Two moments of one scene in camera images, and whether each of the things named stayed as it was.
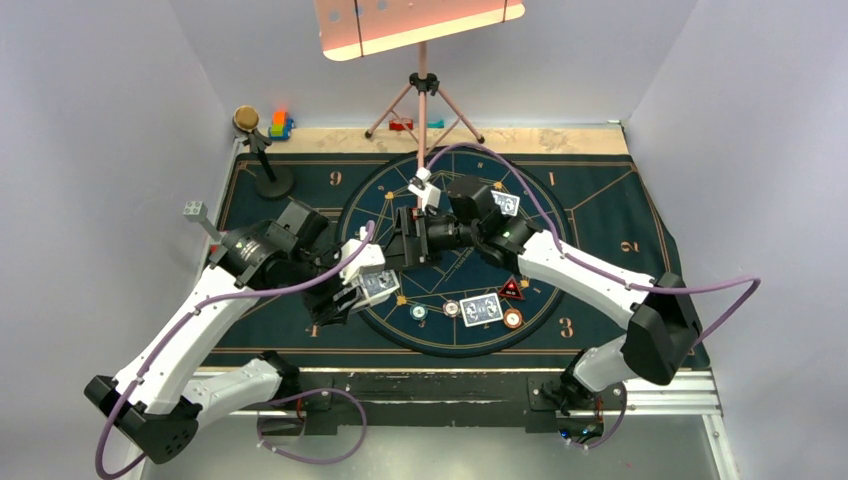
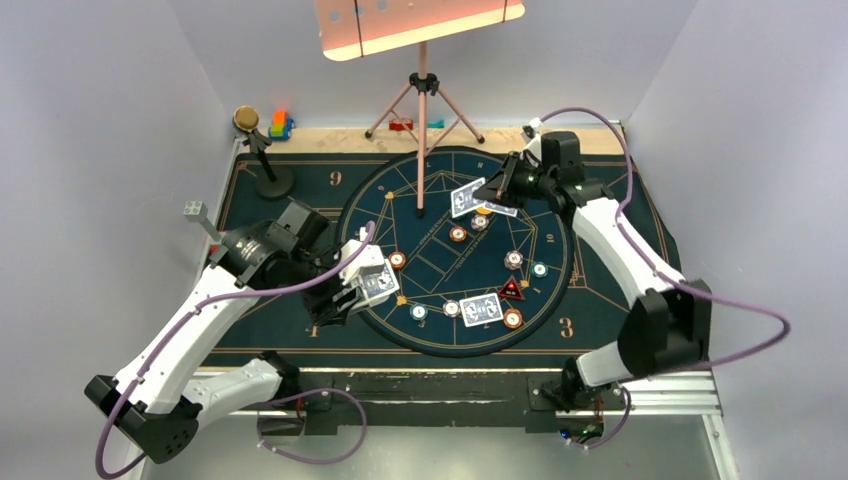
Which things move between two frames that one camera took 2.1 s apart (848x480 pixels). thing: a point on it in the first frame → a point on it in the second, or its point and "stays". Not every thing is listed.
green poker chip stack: x=418 y=312 stays
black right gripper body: x=435 y=233 → x=524 y=180
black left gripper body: x=321 y=302 stays
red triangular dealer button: x=511 y=289 stays
